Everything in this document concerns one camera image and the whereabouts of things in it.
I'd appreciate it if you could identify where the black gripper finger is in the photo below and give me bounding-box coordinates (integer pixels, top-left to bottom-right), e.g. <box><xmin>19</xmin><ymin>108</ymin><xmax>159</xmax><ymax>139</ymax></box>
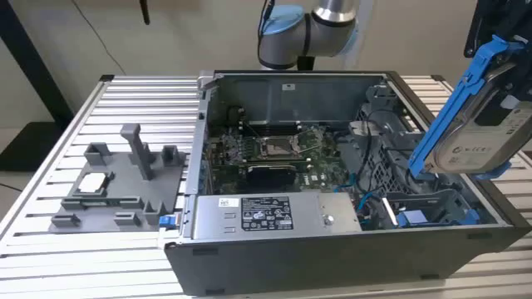
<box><xmin>476</xmin><ymin>55</ymin><xmax>532</xmax><ymax>126</ymax></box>

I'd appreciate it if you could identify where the hard disk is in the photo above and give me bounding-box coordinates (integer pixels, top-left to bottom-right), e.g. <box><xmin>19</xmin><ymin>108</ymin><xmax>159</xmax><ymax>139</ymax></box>
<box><xmin>408</xmin><ymin>34</ymin><xmax>532</xmax><ymax>182</ymax></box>

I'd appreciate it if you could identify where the grey metal drive cage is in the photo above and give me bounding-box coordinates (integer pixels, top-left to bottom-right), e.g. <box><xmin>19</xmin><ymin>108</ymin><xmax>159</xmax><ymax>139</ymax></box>
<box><xmin>348</xmin><ymin>83</ymin><xmax>430</xmax><ymax>196</ymax></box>

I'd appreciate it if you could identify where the green motherboard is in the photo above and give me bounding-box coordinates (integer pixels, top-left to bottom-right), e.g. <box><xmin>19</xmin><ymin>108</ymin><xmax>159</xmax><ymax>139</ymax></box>
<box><xmin>207</xmin><ymin>123</ymin><xmax>355</xmax><ymax>194</ymax></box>

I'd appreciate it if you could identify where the metal socket cover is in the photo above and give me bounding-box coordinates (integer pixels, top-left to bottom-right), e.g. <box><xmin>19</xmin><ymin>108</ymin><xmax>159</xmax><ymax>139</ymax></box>
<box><xmin>292</xmin><ymin>130</ymin><xmax>326</xmax><ymax>154</ymax></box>

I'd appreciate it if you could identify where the CPU socket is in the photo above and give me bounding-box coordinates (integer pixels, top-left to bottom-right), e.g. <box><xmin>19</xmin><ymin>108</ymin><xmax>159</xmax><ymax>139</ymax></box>
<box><xmin>258</xmin><ymin>136</ymin><xmax>292</xmax><ymax>157</ymax></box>

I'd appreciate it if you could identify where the black graphics card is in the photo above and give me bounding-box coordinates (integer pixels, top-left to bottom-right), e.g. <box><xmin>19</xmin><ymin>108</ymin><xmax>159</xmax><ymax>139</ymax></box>
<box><xmin>244</xmin><ymin>164</ymin><xmax>299</xmax><ymax>191</ymax></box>

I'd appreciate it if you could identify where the open black PC case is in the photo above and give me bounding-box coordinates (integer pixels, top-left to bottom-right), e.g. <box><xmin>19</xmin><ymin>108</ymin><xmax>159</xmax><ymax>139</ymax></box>
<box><xmin>163</xmin><ymin>69</ymin><xmax>532</xmax><ymax>297</ymax></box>

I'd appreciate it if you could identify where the silver power supply unit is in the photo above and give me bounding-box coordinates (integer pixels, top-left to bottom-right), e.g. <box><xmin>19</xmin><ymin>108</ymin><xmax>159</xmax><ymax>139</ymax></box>
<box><xmin>191</xmin><ymin>191</ymin><xmax>362</xmax><ymax>240</ymax></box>

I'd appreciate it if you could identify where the black hanging antenna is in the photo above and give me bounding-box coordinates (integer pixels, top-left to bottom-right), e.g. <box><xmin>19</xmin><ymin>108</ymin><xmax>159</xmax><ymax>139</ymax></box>
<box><xmin>138</xmin><ymin>0</ymin><xmax>151</xmax><ymax>26</ymax></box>

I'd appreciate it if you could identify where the blue case latch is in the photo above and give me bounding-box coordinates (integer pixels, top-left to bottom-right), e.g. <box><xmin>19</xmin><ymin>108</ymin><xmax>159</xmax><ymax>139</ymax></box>
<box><xmin>158</xmin><ymin>214</ymin><xmax>179</xmax><ymax>230</ymax></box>

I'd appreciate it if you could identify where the grey parts rack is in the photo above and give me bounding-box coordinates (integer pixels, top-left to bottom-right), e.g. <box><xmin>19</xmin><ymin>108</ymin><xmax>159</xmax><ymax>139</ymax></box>
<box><xmin>48</xmin><ymin>123</ymin><xmax>187</xmax><ymax>233</ymax></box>

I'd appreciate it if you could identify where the silver CPU chip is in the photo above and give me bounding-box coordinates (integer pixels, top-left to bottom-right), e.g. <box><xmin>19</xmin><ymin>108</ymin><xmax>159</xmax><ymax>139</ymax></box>
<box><xmin>78</xmin><ymin>173</ymin><xmax>112</xmax><ymax>193</ymax></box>

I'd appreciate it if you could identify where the black monitor stand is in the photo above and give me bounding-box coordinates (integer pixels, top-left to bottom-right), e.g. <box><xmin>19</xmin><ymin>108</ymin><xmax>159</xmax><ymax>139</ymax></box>
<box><xmin>0</xmin><ymin>0</ymin><xmax>76</xmax><ymax>173</ymax></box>

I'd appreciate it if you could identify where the long black wire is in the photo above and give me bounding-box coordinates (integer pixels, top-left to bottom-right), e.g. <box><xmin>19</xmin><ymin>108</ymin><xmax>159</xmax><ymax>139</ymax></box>
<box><xmin>356</xmin><ymin>108</ymin><xmax>395</xmax><ymax>189</ymax></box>

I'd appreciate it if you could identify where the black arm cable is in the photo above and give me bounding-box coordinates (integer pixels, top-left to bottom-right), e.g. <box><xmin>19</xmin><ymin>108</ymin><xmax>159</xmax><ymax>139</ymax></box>
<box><xmin>258</xmin><ymin>0</ymin><xmax>276</xmax><ymax>40</ymax></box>

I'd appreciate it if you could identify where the thin wire locking lever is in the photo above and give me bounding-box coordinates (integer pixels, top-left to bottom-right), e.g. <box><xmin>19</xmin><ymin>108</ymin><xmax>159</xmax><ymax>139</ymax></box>
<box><xmin>244</xmin><ymin>120</ymin><xmax>267</xmax><ymax>138</ymax></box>

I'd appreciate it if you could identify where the thin black wall cable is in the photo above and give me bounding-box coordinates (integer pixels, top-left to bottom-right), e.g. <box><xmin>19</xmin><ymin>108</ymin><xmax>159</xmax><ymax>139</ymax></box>
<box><xmin>70</xmin><ymin>0</ymin><xmax>128</xmax><ymax>77</ymax></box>

